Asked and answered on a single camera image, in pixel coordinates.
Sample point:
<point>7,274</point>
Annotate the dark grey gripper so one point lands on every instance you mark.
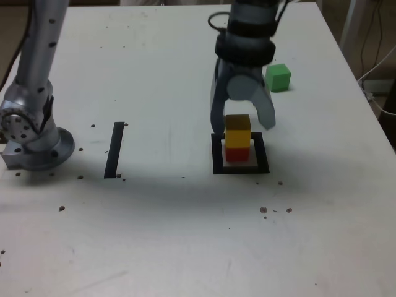
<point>244,69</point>

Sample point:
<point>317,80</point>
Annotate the yellow cube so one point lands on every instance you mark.
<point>237,136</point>

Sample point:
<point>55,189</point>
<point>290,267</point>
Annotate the green cube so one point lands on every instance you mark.
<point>278,79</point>

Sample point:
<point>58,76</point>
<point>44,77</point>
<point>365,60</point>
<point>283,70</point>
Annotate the red cube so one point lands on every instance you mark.
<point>237,154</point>

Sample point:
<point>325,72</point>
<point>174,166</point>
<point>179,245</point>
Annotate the black tape square outline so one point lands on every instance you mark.
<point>264,154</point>

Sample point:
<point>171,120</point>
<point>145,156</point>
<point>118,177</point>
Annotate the black tape strip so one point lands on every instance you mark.
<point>113,151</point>

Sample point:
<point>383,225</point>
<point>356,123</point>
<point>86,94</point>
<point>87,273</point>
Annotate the white furniture leg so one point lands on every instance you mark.
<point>351,21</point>

